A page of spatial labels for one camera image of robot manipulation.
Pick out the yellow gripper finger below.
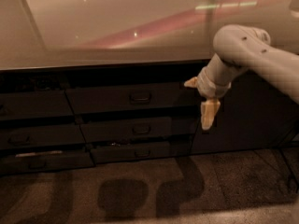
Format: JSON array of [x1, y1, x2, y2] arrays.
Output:
[[200, 99, 221, 131], [184, 77, 197, 89]]

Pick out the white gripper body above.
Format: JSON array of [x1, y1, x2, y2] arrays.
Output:
[[196, 67, 231, 99]]

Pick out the dark drawer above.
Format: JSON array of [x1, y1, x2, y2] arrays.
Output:
[[66, 82, 199, 114], [80, 117, 198, 143], [0, 124, 85, 150], [91, 139, 192, 164], [0, 150, 93, 175], [0, 91, 72, 120]]

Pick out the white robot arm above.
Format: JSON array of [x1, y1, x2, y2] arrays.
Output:
[[184, 24, 299, 131]]

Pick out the dark cabinet door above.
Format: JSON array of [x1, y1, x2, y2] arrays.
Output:
[[192, 72, 299, 154]]

